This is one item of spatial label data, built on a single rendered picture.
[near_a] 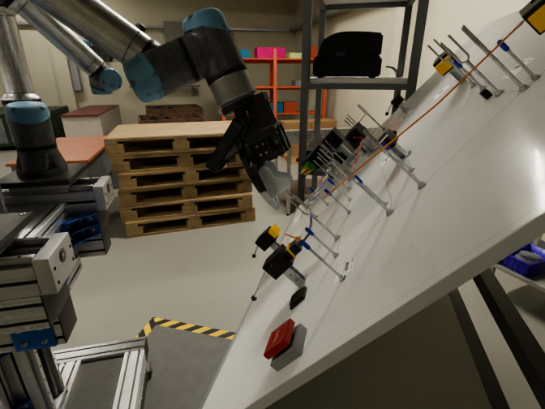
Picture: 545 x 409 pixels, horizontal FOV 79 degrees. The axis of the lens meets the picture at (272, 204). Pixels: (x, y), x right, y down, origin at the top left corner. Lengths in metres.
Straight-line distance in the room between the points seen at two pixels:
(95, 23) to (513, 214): 0.71
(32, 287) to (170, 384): 1.23
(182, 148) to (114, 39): 2.52
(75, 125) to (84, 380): 6.26
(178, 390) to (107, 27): 1.65
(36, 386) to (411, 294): 1.29
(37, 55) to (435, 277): 10.00
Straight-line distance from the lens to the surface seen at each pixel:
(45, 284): 0.90
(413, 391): 0.94
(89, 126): 7.61
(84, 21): 0.76
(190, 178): 3.30
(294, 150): 5.75
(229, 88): 0.60
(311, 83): 1.58
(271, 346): 0.55
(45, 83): 10.14
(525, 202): 0.42
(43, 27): 1.36
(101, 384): 1.83
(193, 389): 1.96
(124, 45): 0.74
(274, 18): 9.91
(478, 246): 0.41
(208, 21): 0.62
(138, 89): 0.62
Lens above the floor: 1.49
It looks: 22 degrees down
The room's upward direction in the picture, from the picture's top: straight up
